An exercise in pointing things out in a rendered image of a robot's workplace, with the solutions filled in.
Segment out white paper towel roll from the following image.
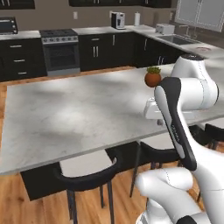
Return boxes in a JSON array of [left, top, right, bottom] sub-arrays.
[[133, 11, 142, 27]]

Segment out steel sink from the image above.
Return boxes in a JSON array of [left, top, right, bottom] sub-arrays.
[[157, 34, 200, 46]]

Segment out black drawer cabinet run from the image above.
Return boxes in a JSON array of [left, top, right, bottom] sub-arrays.
[[0, 37, 48, 83]]

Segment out black base cabinet run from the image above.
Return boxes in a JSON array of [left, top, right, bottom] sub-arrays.
[[77, 31, 189, 73]]

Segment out black wall cabinet run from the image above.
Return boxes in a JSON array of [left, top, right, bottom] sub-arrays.
[[68, 0, 172, 9], [0, 0, 36, 11]]

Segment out black stool with white seat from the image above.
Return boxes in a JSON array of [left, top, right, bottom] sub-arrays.
[[129, 132, 182, 200], [188, 117, 224, 153], [52, 149, 123, 224]]

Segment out steel tap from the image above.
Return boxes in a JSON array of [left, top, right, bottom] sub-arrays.
[[178, 24, 194, 39]]

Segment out green plant in brown pot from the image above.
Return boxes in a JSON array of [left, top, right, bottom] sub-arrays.
[[143, 66, 163, 88]]

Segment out black toaster oven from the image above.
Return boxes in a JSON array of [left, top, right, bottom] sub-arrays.
[[0, 16, 19, 36]]

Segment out white glass wall cabinets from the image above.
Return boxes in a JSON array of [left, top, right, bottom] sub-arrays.
[[174, 0, 224, 33]]

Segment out white toaster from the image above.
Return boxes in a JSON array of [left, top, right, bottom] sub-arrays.
[[155, 23, 176, 36]]

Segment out white plate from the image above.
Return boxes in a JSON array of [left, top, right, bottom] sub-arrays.
[[195, 45, 213, 54]]

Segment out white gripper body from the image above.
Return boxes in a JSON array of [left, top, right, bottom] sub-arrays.
[[143, 97, 162, 121]]

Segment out silver and black stove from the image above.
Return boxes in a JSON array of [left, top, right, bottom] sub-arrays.
[[39, 28, 81, 78]]

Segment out black and white coffee machine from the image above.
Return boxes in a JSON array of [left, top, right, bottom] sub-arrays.
[[110, 11, 127, 31]]

